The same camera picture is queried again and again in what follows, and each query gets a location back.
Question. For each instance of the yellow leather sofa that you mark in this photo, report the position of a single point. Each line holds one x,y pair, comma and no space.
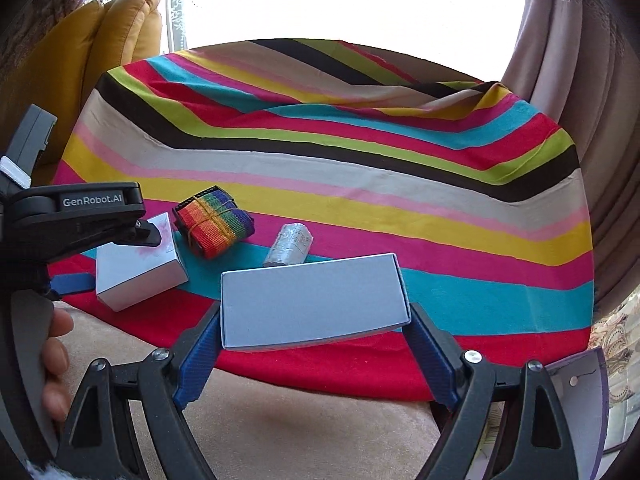
120,35

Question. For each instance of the colourful striped cloth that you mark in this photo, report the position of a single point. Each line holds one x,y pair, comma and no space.
350,185

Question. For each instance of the person's left hand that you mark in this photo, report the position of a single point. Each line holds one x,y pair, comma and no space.
55,360

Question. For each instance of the patterned pink curtain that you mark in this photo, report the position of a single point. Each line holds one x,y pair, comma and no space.
575,85

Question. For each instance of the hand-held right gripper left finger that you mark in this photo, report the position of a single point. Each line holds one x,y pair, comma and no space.
200,355

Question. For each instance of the beige plush mat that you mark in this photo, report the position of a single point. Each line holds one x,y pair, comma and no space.
310,435

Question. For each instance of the plain white box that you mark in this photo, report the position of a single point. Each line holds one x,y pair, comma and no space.
315,300

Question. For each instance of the silver foil packet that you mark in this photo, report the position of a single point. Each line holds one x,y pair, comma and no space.
289,245

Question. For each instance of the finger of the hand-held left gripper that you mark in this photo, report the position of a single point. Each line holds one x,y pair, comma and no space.
72,284
147,232

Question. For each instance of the white box with pink stain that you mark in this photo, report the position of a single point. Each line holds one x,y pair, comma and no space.
140,270

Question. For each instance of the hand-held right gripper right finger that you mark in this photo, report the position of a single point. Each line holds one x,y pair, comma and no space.
435,360

